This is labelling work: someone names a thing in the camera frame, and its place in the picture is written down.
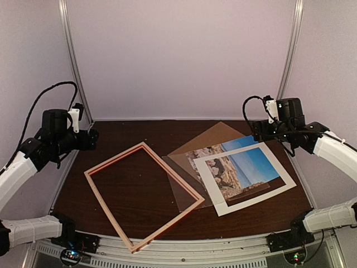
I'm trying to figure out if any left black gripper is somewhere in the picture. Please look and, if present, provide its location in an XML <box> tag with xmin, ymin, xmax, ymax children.
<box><xmin>52</xmin><ymin>128</ymin><xmax>99</xmax><ymax>156</ymax></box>

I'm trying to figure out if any right aluminium corner post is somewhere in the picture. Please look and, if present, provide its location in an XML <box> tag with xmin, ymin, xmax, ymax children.
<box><xmin>276</xmin><ymin>0</ymin><xmax>304</xmax><ymax>99</ymax></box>

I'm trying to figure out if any clear acrylic sheet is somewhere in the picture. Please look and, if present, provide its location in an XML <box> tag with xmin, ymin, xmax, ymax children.
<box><xmin>162</xmin><ymin>156</ymin><xmax>208</xmax><ymax>213</ymax></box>

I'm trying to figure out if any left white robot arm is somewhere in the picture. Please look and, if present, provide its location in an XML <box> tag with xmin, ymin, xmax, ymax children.
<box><xmin>1</xmin><ymin>107</ymin><xmax>99</xmax><ymax>255</ymax></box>

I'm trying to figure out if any wooden picture frame red edge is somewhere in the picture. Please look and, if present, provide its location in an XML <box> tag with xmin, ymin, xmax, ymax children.
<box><xmin>84</xmin><ymin>142</ymin><xmax>195</xmax><ymax>254</ymax></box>

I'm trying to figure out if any left black cable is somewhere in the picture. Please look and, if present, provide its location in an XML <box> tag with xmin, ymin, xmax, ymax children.
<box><xmin>5</xmin><ymin>81</ymin><xmax>79</xmax><ymax>171</ymax></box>

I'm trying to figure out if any right black cable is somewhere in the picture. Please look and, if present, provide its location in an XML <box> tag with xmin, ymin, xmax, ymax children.
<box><xmin>242</xmin><ymin>95</ymin><xmax>266</xmax><ymax>132</ymax></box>

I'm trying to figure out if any aluminium front rail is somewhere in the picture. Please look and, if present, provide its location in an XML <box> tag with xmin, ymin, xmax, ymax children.
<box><xmin>22</xmin><ymin>232</ymin><xmax>346</xmax><ymax>267</ymax></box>

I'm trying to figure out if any black cable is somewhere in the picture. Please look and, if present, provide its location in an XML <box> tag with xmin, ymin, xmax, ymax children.
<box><xmin>242</xmin><ymin>95</ymin><xmax>266</xmax><ymax>132</ymax></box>
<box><xmin>5</xmin><ymin>81</ymin><xmax>79</xmax><ymax>171</ymax></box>

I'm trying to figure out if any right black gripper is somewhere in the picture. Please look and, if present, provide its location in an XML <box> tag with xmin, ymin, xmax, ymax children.
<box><xmin>251</xmin><ymin>119</ymin><xmax>293</xmax><ymax>143</ymax></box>

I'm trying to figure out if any landscape photo print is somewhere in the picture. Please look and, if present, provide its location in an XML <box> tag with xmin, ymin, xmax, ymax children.
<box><xmin>186</xmin><ymin>136</ymin><xmax>279</xmax><ymax>200</ymax></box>

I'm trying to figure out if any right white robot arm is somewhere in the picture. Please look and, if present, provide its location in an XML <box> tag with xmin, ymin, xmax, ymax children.
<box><xmin>248</xmin><ymin>95</ymin><xmax>356</xmax><ymax>247</ymax></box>

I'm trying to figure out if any brown backing board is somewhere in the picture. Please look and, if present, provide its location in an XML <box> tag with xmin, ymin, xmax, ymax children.
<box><xmin>168</xmin><ymin>121</ymin><xmax>246</xmax><ymax>162</ymax></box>

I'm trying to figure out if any white mat board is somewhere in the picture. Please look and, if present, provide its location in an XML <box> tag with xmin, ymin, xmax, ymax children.
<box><xmin>194</xmin><ymin>142</ymin><xmax>296</xmax><ymax>217</ymax></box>

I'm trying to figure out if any left aluminium corner post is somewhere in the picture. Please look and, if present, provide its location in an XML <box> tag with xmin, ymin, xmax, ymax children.
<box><xmin>58</xmin><ymin>0</ymin><xmax>94</xmax><ymax>126</ymax></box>

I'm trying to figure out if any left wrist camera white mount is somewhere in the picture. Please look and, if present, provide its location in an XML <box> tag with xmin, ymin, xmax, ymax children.
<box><xmin>67</xmin><ymin>103</ymin><xmax>84</xmax><ymax>133</ymax></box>

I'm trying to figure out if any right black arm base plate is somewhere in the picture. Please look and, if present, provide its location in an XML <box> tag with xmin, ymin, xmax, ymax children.
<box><xmin>266</xmin><ymin>231</ymin><xmax>315</xmax><ymax>253</ymax></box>

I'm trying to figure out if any aluminium corner post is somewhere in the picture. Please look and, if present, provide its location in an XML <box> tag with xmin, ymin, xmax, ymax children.
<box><xmin>58</xmin><ymin>0</ymin><xmax>94</xmax><ymax>126</ymax></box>
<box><xmin>276</xmin><ymin>0</ymin><xmax>304</xmax><ymax>99</ymax></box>

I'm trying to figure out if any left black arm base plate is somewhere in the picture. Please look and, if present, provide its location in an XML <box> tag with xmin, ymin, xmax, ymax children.
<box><xmin>50</xmin><ymin>232</ymin><xmax>100</xmax><ymax>253</ymax></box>

